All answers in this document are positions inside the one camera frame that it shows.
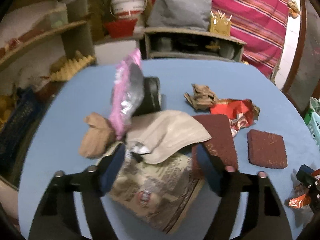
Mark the grey cloth cover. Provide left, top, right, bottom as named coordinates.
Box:
left=146, top=0, right=212, bottom=31

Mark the red plastic basin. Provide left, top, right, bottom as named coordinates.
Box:
left=103, top=18, right=138, bottom=38

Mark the green bin with bag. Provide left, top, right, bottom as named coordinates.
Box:
left=304, top=97, right=320, bottom=125

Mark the white plastic bucket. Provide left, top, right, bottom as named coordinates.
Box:
left=110, top=0, right=148, bottom=19

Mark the light blue laundry basket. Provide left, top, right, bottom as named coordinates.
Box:
left=308, top=112, right=320, bottom=148

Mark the dark blue crate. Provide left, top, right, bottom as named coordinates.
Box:
left=1, top=87, right=44, bottom=157

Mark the crumpled brown paper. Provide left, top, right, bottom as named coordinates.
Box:
left=184, top=84, right=219, bottom=111

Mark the yellow utensil holder box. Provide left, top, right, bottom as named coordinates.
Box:
left=209, top=9, right=232, bottom=36

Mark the red crumpled wrapper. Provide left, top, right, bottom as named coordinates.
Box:
left=210, top=99, right=260, bottom=137

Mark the white cabinet box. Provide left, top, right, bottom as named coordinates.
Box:
left=94, top=40, right=139, bottom=65

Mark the orange snack wrapper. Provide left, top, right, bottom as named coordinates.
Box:
left=288, top=169, right=319, bottom=209

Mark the grey low shelf cabinet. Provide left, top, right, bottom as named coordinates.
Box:
left=144, top=27, right=246, bottom=62

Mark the brown scouring pad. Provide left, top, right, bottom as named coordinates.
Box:
left=247, top=129, right=288, bottom=169
left=193, top=114, right=239, bottom=170

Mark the red striped curtain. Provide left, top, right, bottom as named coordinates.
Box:
left=152, top=0, right=289, bottom=77

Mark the small tan crumpled paper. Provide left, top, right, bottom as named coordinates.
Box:
left=79, top=112, right=116, bottom=159

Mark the pink foil wrapper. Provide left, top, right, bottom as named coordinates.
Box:
left=108, top=48, right=145, bottom=140

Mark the yellow egg tray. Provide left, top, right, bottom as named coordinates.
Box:
left=49, top=50, right=96, bottom=82

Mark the beige cloth rag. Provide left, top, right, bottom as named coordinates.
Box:
left=126, top=110, right=212, bottom=164

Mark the dirty printed paper bag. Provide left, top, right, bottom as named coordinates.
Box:
left=107, top=150, right=204, bottom=234

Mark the black cup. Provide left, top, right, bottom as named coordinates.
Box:
left=133, top=76, right=162, bottom=116

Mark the brown framed door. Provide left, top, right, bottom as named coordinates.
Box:
left=282, top=0, right=319, bottom=116

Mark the wooden wall shelf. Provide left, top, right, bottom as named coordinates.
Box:
left=0, top=0, right=96, bottom=91

